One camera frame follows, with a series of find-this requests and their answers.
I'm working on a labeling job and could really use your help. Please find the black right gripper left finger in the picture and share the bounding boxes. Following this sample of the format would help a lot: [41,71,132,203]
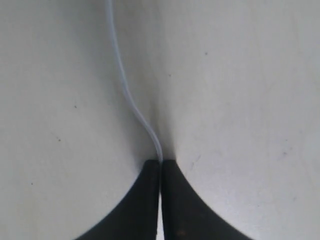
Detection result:
[78,159,160,240]

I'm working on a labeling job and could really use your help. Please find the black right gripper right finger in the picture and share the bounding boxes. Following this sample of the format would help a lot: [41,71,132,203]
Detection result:
[161,160,249,240]

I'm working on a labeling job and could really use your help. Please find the white wired earphones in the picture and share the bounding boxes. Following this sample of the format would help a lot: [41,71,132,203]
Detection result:
[105,0,164,162]

